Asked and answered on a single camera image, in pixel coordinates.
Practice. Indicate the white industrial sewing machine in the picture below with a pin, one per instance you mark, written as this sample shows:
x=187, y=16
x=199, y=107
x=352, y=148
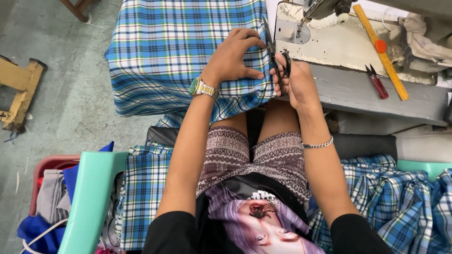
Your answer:
x=346, y=38

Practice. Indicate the red thread snips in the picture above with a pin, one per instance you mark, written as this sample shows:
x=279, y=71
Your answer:
x=377, y=83

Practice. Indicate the person's right hand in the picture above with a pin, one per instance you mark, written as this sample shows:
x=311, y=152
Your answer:
x=298, y=83

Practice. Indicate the folded blue plaid fabric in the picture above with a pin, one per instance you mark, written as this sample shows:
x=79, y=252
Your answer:
x=144, y=201

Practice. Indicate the beige crumpled cloth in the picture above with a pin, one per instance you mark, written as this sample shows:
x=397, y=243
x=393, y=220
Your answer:
x=423, y=38

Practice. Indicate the mint green plastic chair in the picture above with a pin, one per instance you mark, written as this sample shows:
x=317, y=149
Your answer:
x=91, y=201

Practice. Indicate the person's right fingers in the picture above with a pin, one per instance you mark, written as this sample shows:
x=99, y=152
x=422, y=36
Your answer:
x=279, y=72

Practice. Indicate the brown wooden chair leg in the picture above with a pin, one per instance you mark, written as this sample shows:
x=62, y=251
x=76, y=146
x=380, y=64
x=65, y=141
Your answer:
x=77, y=9

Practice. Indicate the orange round disc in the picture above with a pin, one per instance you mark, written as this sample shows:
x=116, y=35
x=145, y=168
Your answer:
x=380, y=46

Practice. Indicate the black fabric scissors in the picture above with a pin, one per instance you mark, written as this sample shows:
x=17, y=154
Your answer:
x=274, y=58

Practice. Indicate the person's left hand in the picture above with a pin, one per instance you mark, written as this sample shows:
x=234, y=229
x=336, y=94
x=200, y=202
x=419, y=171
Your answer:
x=229, y=56

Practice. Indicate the heap of blue plaid fabric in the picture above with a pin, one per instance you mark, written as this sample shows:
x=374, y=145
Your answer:
x=395, y=204

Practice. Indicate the yellow wooden stool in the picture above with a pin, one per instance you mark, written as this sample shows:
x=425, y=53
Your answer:
x=19, y=93

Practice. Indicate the black printed t-shirt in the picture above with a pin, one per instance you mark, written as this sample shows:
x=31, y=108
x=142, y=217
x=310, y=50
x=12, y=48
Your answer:
x=254, y=222

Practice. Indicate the patterned maroon shorts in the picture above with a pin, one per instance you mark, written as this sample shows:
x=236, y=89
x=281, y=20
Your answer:
x=254, y=158

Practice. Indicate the pink laundry basket with clothes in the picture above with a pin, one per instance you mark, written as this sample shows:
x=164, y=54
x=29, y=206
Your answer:
x=49, y=208

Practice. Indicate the grey sewing table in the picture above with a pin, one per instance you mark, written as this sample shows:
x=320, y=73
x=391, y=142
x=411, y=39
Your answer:
x=370, y=100

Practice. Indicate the gold green wristwatch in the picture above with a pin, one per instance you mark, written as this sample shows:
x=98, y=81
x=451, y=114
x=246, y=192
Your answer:
x=199, y=88

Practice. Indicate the yellow wooden ruler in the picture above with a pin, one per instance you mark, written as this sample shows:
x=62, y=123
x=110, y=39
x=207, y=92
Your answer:
x=383, y=53

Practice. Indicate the black seat cushion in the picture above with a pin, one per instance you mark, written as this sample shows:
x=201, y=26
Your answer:
x=363, y=144

